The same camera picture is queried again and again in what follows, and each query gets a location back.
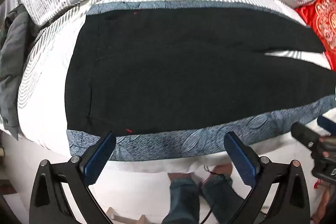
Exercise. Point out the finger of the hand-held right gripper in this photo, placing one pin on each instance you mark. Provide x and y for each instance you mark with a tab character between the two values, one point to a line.
304	134
325	123

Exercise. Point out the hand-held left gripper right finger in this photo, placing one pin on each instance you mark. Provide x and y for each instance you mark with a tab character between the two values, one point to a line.
241	161

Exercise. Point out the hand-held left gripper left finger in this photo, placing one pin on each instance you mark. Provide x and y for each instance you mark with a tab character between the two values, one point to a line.
101	158

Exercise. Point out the person's right forearm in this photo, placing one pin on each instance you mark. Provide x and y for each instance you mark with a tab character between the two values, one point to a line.
324	204

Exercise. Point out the person's right hand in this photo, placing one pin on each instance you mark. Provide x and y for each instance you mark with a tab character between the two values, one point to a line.
326	154

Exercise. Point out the person's right leg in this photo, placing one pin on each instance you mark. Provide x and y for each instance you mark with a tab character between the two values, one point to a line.
223	195

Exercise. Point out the person's leg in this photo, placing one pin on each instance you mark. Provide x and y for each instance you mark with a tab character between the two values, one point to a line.
223	195
181	200

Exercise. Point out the person's left leg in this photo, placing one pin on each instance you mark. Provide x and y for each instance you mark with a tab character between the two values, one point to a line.
181	200

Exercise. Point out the red embroidered cushion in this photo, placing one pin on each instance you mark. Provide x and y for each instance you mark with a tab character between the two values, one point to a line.
321	19

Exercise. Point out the black mat with blue border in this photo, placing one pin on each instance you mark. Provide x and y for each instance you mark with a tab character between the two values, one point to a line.
183	69

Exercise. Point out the grey garment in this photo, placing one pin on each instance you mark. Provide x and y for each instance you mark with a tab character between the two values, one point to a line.
14	61

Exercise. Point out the beige wooden frame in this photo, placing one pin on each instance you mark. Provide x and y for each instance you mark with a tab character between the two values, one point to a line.
126	218

